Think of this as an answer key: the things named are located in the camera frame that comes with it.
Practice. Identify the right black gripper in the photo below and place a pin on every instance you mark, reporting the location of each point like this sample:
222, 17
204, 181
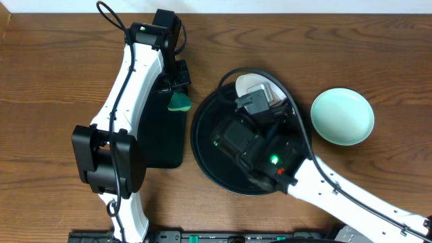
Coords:
257, 123

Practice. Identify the black rectangular tray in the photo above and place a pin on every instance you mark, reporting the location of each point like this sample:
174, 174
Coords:
161, 132

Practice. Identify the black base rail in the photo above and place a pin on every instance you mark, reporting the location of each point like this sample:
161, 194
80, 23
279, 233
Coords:
179, 237

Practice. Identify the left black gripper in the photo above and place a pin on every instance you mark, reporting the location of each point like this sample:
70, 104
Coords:
182, 77

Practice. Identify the green scrubbing sponge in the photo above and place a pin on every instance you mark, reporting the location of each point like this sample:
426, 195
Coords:
179, 102

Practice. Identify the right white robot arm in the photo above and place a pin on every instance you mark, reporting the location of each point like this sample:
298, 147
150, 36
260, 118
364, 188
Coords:
305, 176

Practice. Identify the white plate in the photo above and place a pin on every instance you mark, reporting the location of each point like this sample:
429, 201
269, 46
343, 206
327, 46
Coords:
249, 83

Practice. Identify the black round tray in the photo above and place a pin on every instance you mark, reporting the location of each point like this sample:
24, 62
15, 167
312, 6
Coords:
218, 106

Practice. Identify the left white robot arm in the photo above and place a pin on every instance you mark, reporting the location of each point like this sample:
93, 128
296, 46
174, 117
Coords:
108, 156

